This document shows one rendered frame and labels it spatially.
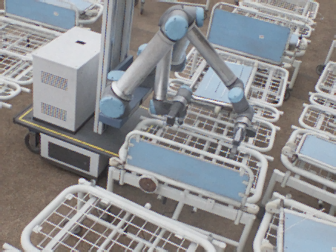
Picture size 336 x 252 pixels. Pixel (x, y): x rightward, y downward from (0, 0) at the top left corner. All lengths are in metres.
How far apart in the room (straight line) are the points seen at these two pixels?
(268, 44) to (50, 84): 2.06
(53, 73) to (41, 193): 0.83
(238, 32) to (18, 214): 2.47
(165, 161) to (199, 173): 0.20
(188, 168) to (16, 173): 1.36
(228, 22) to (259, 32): 0.29
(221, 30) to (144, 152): 1.99
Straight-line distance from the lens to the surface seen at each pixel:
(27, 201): 3.16
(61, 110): 3.14
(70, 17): 4.14
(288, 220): 2.56
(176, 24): 2.39
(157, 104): 2.77
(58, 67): 2.98
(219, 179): 2.53
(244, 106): 2.64
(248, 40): 4.26
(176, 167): 2.55
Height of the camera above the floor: 2.23
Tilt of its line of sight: 35 degrees down
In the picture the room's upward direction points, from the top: 10 degrees clockwise
